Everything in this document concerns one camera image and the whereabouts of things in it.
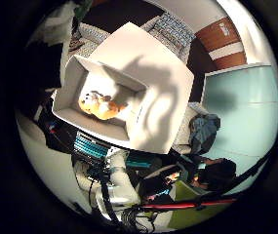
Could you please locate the orange and white plush toy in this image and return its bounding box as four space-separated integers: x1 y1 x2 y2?
77 91 129 121

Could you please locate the white open container box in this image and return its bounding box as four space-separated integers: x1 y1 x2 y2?
51 54 149 150

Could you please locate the blue patterned chair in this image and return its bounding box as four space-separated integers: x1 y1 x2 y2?
149 12 197 64

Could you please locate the teal storage rack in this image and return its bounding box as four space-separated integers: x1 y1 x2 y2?
73 131 152 169

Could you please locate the blue grey jacket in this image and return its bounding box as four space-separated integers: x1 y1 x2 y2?
188 113 221 155

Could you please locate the black laptop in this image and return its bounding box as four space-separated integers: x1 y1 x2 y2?
138 172 179 201

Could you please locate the red bar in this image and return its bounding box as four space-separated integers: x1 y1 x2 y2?
138 198 239 211

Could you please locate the person in dark shirt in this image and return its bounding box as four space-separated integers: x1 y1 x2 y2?
177 155 238 193

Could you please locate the brown wooden wall panel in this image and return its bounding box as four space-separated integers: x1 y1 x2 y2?
195 16 249 71

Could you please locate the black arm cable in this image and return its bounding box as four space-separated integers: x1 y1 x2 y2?
96 169 123 228

